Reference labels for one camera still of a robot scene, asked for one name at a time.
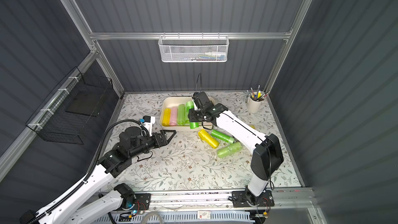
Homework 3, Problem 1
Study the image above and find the white plastic storage box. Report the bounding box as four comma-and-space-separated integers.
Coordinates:
160, 96, 203, 132

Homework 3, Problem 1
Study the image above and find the floral table mat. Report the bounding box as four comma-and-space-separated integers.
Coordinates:
99, 92, 302, 192

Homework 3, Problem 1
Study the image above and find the pink roll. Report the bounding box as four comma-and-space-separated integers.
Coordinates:
170, 106, 178, 126

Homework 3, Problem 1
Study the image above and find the light green roll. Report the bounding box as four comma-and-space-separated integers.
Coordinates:
217, 142, 242, 158
177, 104, 186, 125

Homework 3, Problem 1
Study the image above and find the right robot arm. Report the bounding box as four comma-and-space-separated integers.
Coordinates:
188, 91, 284, 206

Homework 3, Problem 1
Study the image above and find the black wire side basket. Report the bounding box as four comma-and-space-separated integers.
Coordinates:
25, 69, 114, 145

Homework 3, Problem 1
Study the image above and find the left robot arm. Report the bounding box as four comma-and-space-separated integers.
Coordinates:
19, 116, 177, 224

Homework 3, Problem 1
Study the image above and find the white wire wall basket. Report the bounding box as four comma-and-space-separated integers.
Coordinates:
158, 36, 230, 63

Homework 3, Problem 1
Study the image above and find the white pen cup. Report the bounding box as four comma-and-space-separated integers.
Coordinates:
247, 91, 265, 113

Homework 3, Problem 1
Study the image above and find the yellow roll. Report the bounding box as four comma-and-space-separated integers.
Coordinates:
161, 108, 171, 127
198, 129, 219, 149

